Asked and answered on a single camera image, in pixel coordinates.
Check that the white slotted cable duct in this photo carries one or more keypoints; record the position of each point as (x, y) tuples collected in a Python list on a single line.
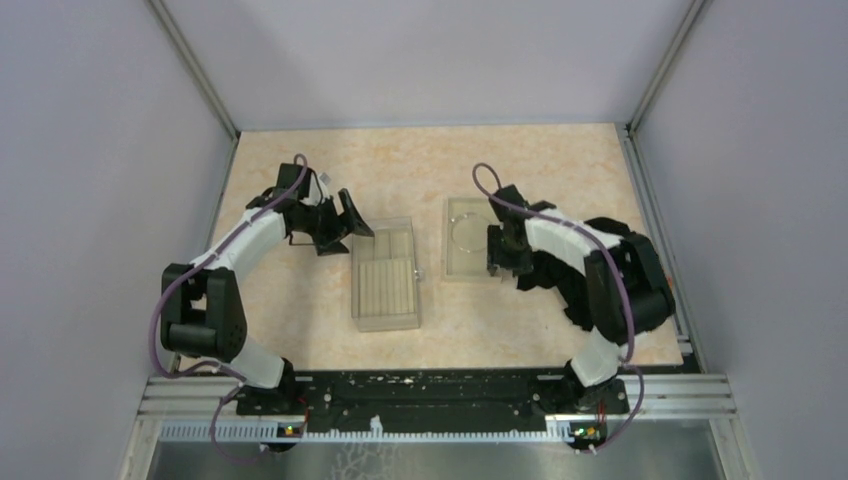
[(272, 432)]

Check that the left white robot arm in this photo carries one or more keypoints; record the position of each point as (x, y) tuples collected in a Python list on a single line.
[(201, 314)]

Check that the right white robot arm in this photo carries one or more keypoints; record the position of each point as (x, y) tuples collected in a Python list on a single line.
[(573, 242)]

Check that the black cloth with print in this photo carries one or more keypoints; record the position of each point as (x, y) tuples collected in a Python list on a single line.
[(596, 302)]

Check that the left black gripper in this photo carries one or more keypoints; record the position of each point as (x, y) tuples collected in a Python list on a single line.
[(348, 222)]

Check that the clear plastic box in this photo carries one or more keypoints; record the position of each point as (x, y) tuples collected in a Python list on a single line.
[(386, 275)]

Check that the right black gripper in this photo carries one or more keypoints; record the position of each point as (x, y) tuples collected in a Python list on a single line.
[(495, 257)]

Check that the silver wire bangle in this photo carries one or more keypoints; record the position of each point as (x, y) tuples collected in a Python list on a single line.
[(467, 232)]

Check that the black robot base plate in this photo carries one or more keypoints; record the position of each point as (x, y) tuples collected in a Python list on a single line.
[(438, 401)]

